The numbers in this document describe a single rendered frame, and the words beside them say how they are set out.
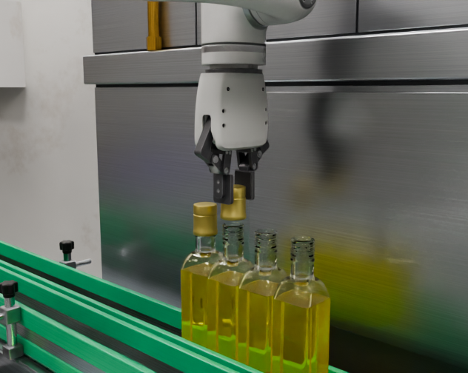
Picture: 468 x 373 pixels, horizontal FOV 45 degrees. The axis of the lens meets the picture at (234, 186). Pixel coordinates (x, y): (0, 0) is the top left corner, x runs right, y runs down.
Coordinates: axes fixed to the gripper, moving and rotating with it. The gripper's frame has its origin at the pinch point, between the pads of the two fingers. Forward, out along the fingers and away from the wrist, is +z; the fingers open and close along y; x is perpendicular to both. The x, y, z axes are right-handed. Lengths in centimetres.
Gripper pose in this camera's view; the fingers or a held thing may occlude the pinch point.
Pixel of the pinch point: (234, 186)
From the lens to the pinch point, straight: 77.1
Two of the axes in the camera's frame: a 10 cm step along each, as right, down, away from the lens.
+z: 0.0, 9.9, 1.6
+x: 7.3, 1.1, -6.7
